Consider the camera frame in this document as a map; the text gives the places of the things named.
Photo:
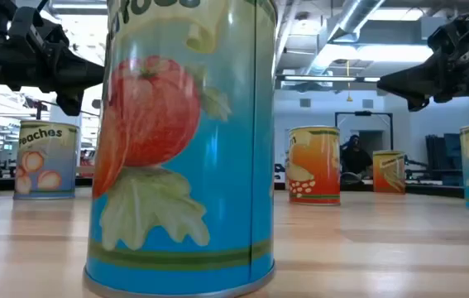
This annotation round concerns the black rectangular frame stand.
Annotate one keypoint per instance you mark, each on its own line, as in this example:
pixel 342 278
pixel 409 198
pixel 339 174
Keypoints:
pixel 362 113

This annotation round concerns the background black robot arm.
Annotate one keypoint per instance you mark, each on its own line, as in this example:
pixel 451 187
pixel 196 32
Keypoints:
pixel 416 167

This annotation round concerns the peaches label tin can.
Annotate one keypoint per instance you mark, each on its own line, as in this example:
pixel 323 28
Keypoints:
pixel 48 165

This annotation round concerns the dark blue cabinet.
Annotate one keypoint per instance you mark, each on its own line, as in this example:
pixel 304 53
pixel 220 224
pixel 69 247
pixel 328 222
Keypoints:
pixel 451 157

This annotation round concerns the long ceiling light fixture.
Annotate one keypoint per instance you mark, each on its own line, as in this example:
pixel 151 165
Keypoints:
pixel 321 78

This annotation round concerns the black boom pole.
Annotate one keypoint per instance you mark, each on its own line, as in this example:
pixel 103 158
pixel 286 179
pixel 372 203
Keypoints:
pixel 37 105

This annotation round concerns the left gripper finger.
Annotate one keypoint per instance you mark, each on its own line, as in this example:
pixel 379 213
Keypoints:
pixel 81 84
pixel 77 66

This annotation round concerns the grey wall vent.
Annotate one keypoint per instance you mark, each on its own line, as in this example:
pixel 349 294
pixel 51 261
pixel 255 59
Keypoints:
pixel 367 104
pixel 305 103

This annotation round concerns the orange label tin can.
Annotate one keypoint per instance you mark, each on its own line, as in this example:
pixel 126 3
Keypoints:
pixel 314 165
pixel 389 174

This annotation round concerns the silver ceiling duct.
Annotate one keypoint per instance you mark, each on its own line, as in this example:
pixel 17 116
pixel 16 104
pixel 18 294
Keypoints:
pixel 354 16

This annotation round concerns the person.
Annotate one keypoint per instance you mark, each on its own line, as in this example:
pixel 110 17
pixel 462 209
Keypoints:
pixel 356 161

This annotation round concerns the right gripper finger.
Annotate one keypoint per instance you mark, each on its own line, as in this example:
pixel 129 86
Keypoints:
pixel 420 93
pixel 416 76

